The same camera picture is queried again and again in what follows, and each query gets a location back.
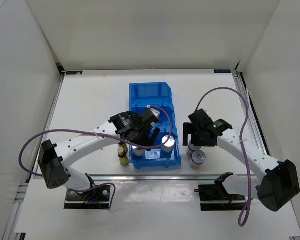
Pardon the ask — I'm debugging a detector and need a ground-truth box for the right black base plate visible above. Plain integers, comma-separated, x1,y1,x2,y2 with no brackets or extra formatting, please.
194,184,246,212

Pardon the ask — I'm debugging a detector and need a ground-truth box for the rear small amber bottle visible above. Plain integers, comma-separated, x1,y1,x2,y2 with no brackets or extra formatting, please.
118,142,129,153

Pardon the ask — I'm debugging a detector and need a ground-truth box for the front small amber bottle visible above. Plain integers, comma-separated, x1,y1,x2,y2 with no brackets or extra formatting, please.
117,147,129,166

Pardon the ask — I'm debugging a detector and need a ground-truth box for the blue three-compartment plastic bin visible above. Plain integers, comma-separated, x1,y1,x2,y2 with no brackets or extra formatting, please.
129,82,182,169

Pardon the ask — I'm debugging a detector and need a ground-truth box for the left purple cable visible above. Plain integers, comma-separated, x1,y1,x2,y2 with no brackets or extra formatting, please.
18,105,175,210

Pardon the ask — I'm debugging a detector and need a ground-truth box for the purple cable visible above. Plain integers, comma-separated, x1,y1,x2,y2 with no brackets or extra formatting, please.
18,105,175,210
196,86,253,228

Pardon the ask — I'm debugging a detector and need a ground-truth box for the silver-lid blue-label bottle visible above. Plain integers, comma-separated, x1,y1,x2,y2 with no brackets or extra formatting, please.
160,135,176,159
132,146,146,159

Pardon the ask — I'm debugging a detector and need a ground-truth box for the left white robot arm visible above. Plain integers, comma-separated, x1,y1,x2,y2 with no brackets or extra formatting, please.
38,108,160,200

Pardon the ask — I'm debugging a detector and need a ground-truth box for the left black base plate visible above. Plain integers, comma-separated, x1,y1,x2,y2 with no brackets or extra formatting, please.
63,182,116,210

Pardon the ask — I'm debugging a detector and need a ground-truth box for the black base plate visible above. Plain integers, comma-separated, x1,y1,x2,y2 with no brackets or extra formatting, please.
63,182,116,210
194,184,246,212

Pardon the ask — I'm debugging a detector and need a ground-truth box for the small amber bottle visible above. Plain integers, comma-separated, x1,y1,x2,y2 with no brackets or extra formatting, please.
117,147,129,166
118,142,129,153

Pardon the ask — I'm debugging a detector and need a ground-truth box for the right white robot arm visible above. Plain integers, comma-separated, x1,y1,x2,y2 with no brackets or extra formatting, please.
183,109,300,212

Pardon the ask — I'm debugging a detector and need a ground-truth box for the red-logo lid jar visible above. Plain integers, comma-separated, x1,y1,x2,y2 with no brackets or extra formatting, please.
186,140,202,157
188,150,206,170

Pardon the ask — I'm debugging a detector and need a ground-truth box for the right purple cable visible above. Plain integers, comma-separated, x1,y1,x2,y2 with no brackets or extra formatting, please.
196,86,253,228

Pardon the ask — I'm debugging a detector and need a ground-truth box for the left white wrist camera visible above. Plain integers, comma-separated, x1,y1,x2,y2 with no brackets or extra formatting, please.
146,105,161,119

